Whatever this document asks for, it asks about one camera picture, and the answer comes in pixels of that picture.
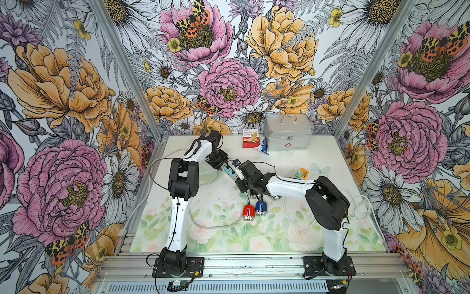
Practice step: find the red electric shaver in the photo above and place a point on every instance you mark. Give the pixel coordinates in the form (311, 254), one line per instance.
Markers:
(249, 212)

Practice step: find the red cardboard box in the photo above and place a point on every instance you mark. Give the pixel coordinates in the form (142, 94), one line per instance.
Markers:
(250, 138)

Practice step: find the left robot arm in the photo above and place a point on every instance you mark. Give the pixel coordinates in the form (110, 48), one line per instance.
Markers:
(183, 186)

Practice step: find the white power strip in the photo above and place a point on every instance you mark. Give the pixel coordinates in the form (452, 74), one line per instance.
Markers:
(235, 165)

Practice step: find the blue white packet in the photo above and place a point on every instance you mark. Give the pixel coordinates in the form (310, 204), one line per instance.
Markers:
(263, 146)

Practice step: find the orange power strip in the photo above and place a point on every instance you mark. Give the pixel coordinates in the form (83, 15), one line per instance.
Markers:
(301, 174)

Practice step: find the aluminium front rail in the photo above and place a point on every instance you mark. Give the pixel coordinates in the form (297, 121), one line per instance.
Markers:
(139, 266)

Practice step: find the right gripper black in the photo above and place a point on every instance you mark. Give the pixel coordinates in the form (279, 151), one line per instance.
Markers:
(238, 182)

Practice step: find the blue electric shaver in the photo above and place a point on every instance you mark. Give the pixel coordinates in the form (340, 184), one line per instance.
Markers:
(261, 208)

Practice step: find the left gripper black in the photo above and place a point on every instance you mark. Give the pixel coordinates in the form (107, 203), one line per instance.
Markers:
(224, 159)

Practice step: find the teal usb charger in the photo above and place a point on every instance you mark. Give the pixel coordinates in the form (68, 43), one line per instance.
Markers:
(229, 171)

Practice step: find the silver metal case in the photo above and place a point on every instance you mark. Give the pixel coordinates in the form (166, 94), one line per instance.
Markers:
(287, 132)

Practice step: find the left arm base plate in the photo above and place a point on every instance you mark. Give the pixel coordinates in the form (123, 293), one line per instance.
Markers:
(191, 266)

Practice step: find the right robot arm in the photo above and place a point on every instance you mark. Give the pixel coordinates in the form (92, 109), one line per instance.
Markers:
(327, 204)

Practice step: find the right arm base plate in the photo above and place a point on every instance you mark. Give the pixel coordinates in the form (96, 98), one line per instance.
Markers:
(324, 266)

